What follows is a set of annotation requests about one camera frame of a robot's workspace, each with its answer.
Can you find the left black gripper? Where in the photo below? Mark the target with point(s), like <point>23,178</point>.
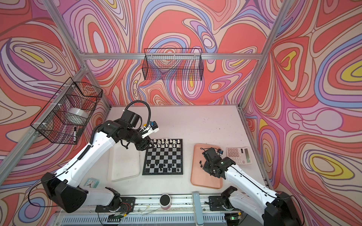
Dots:
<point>143,145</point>

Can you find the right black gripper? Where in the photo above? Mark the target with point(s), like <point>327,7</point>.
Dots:
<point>206,168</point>

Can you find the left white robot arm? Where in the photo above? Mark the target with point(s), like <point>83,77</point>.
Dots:
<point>64,186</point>

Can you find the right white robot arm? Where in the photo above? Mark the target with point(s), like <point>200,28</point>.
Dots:
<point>256,200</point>

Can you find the black white chess board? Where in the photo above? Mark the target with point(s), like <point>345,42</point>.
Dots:
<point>164,157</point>

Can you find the pink plastic tray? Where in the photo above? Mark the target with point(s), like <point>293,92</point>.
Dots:
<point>198,176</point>

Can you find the pink white calculator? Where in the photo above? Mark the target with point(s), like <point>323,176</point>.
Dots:
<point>240,155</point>

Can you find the white plastic tray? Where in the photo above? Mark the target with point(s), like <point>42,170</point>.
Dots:
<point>123,163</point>

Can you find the clear tape roll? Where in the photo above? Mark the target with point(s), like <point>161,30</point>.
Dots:
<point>78,112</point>

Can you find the black marker pen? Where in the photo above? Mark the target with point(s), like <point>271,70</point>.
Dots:
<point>74,135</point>

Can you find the black pink round speaker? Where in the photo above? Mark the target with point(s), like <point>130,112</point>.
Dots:
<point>165,201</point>

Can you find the teal alarm clock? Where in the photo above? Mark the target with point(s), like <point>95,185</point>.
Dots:
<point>92,183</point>

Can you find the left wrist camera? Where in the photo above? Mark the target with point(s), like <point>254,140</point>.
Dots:
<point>151,128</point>

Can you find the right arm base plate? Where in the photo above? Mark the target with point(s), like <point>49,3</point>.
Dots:
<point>221,202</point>

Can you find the grey blue rail bracket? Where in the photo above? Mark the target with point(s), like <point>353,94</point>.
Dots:
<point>198,214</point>

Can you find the black wire basket left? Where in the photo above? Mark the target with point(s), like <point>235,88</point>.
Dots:
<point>57,126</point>

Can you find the black wire basket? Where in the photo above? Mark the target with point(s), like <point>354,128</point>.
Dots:
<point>57,126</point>
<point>173,64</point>

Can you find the black wire basket back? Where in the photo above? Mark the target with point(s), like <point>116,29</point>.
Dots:
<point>173,64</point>

